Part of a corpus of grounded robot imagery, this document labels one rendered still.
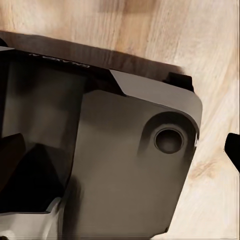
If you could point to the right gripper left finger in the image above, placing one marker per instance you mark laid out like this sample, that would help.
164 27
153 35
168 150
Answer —
12 149

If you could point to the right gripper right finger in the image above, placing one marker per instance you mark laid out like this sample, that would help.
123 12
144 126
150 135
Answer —
232 148

